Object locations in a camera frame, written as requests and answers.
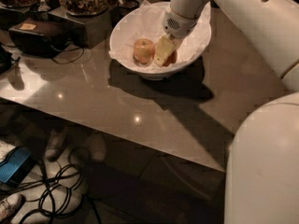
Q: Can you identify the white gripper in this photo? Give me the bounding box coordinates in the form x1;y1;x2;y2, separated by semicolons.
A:
153;9;198;66

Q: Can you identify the red apple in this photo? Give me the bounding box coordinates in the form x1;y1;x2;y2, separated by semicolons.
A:
164;50;178;66

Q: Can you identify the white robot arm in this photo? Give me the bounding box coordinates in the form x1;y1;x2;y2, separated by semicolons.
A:
163;0;299;224

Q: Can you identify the left yellow-red apple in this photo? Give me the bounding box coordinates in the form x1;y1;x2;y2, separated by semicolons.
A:
133;38;154;64

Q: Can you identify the white bowl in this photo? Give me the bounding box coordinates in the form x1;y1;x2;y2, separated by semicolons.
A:
108;1;212;81

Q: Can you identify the white paper liner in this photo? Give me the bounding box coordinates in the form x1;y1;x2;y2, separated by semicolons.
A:
108;0;212;73

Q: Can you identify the small black cup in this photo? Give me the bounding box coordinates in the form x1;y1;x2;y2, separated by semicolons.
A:
119;0;139;18

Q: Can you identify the grey metal stand block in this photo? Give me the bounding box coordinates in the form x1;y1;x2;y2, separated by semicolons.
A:
49;7;112;49

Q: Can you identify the black device box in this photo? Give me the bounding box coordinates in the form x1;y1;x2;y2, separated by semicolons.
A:
8;18;70;59

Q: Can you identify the metal serving spoon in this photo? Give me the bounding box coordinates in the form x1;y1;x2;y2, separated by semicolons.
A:
37;0;50;12

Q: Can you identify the dark object at left edge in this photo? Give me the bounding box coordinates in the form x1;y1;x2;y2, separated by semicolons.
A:
0;46;12;74

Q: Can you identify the blue foot pedal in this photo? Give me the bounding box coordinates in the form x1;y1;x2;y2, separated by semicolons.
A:
0;147;35;188

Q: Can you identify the white sneaker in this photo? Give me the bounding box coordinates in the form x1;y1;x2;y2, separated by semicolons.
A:
0;193;22;223

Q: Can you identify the black cable on table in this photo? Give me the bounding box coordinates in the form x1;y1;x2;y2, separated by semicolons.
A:
50;44;86;65

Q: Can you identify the black coiled floor cable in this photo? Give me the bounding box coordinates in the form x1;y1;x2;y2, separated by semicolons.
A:
12;147;104;224

